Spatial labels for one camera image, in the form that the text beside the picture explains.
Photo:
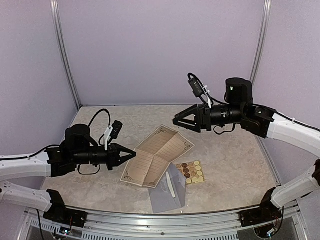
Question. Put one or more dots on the grey envelope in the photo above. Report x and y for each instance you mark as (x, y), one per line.
(161, 198)

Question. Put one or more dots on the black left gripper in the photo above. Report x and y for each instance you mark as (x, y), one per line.
(113, 157)

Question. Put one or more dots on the right aluminium frame post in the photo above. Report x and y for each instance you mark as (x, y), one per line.
(267, 6)

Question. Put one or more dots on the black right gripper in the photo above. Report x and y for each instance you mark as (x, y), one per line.
(204, 120)

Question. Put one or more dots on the brown sticker sheet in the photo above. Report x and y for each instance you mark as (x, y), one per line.
(192, 171)

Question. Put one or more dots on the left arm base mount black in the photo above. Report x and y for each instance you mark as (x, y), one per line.
(59, 213)

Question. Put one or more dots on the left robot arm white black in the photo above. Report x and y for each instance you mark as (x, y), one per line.
(77, 149)

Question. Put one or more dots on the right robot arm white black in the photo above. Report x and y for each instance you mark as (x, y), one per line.
(238, 108)

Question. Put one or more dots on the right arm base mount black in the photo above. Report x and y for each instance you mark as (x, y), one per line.
(266, 212)

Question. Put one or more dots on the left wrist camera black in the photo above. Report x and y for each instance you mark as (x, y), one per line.
(116, 128)

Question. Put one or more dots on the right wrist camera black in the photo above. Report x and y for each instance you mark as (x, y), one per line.
(196, 86)

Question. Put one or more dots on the front aluminium rail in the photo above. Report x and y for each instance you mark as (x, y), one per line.
(103, 225)

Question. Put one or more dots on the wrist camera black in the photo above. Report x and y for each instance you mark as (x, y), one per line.
(116, 128)
(196, 86)

